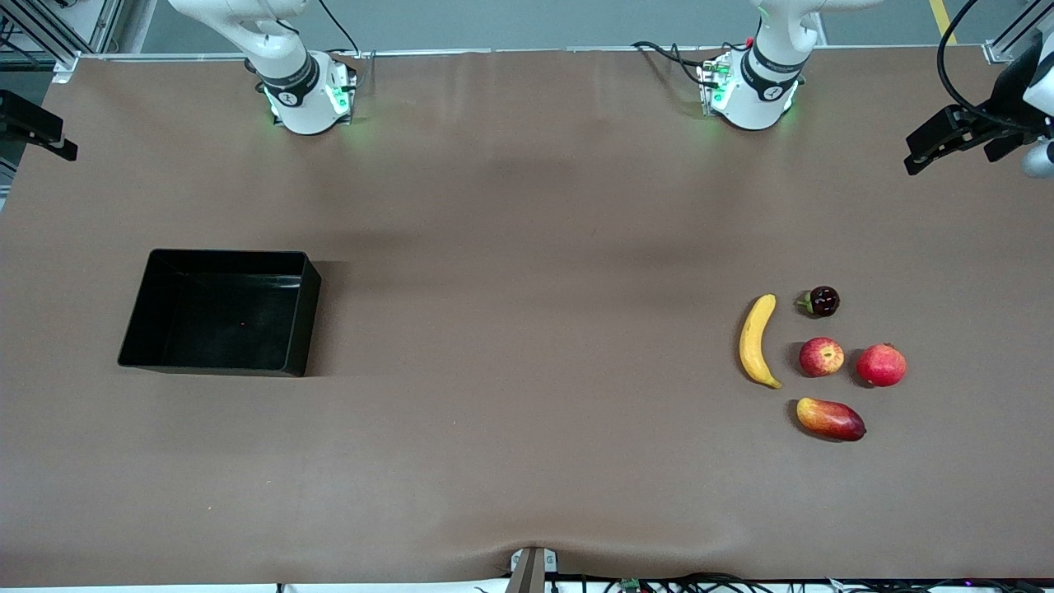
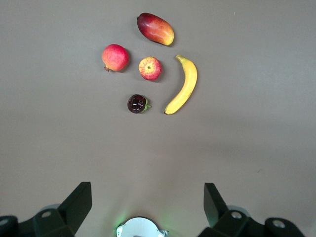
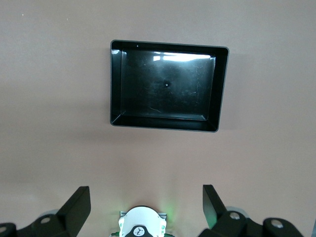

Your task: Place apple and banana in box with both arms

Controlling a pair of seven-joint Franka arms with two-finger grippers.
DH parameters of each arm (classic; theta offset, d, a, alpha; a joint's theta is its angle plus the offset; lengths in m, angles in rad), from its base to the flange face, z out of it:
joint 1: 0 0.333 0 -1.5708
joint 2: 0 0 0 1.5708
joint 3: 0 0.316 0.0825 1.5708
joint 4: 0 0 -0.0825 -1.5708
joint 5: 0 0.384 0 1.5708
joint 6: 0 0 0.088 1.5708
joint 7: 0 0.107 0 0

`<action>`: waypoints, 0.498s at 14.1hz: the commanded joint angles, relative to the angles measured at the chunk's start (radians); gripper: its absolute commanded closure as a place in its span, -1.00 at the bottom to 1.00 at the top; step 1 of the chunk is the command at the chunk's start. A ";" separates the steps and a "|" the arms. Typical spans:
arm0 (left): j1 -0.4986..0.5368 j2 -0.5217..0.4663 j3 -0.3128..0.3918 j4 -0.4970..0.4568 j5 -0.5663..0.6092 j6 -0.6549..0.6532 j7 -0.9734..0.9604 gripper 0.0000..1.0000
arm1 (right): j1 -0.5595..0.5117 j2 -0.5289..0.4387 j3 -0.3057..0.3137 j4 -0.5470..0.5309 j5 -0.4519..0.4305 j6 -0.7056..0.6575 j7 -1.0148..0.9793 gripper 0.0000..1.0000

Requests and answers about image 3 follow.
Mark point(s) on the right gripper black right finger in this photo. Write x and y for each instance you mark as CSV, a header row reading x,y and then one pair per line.
x,y
222,222

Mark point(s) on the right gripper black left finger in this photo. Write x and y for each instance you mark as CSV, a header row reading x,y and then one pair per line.
x,y
66,217

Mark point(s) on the black rectangular plastic box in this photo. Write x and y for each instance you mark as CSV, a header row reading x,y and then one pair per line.
x,y
165,98

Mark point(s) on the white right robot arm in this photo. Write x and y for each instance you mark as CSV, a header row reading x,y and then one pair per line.
x,y
140,217

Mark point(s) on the brown table mat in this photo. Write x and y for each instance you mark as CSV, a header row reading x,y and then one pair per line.
x,y
49,98

